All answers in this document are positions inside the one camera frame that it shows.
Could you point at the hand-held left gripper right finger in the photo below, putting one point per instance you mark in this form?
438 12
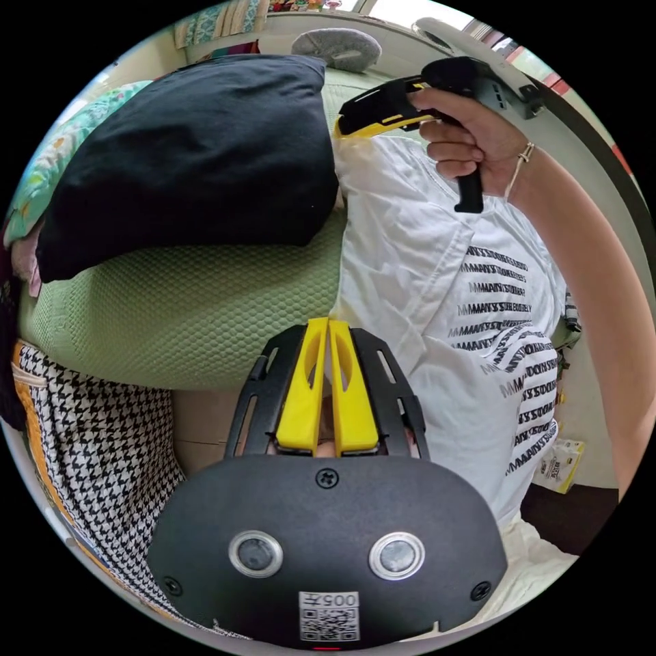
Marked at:
356 410

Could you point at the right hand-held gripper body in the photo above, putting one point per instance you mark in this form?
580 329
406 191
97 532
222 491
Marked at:
453 74

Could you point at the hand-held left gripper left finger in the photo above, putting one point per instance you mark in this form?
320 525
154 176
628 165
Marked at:
302 389

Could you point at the white short sleeve shirt with print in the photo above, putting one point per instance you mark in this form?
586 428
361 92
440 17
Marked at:
410 256

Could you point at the person's right forearm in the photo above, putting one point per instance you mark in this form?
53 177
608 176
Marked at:
589 230

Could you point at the person's right hand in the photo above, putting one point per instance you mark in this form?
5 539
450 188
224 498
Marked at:
476 138

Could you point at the grey plush cushion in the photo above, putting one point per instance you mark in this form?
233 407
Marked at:
338 46

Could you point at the teal patterned curtain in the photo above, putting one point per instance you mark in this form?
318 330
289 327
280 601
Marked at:
220 23

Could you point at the houndstooth cloth with orange edge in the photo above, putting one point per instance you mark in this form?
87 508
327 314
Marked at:
102 451

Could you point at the yellow printed packet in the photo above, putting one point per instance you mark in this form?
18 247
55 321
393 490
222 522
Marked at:
561 466

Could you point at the green floral quilt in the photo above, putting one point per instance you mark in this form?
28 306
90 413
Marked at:
46 154

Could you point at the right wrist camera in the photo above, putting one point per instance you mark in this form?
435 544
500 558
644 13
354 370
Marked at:
476 46

